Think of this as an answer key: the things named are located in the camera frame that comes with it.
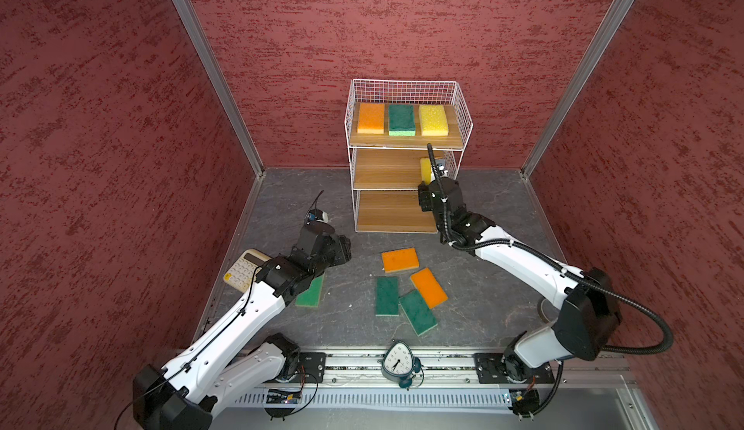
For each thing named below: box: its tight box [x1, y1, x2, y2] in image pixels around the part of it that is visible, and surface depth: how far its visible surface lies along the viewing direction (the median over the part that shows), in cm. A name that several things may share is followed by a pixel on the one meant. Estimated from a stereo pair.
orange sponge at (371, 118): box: [357, 102, 385, 134], surface depth 76 cm
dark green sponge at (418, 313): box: [398, 289, 438, 338], surface depth 84 cm
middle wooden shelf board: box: [352, 149, 457, 190], surface depth 86 cm
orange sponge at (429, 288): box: [409, 267, 449, 309], surface depth 90 cm
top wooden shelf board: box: [350, 101, 464, 149], surface depth 74 cm
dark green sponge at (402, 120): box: [388, 104, 416, 137], surface depth 75 cm
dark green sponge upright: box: [374, 276, 400, 317], surface depth 87 cm
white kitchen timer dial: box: [377, 339, 424, 391], surface depth 73 cm
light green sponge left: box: [294, 273, 325, 308], surface depth 87 cm
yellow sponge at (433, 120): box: [418, 103, 449, 137], surface depth 75 cm
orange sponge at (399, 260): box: [381, 246, 420, 274], surface depth 95 cm
